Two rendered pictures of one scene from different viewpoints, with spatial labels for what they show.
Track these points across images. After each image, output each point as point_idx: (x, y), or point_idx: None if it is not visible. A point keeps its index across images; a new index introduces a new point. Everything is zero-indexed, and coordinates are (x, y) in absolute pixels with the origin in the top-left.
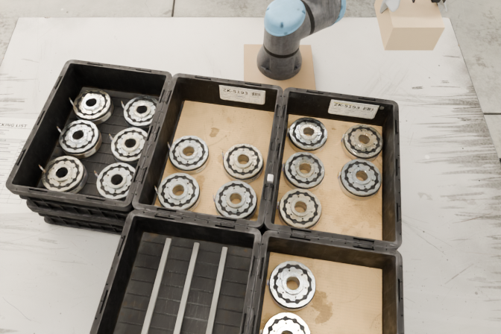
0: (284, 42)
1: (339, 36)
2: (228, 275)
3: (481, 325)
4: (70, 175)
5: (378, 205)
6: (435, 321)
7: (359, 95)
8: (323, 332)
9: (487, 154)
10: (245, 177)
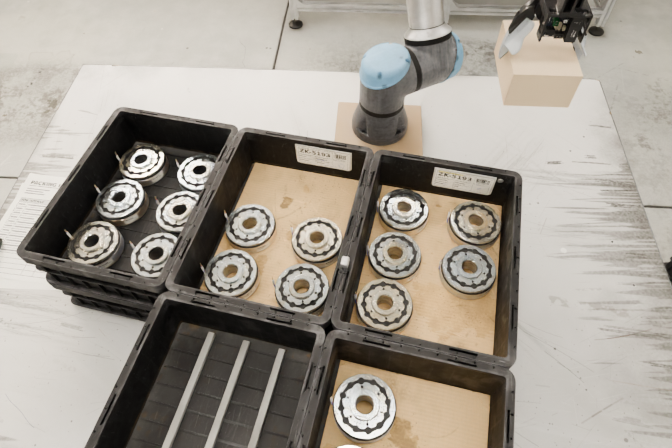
0: (383, 97)
1: (458, 97)
2: (282, 387)
3: None
4: (101, 245)
5: (490, 307)
6: None
7: None
8: None
9: (645, 251)
10: (317, 259)
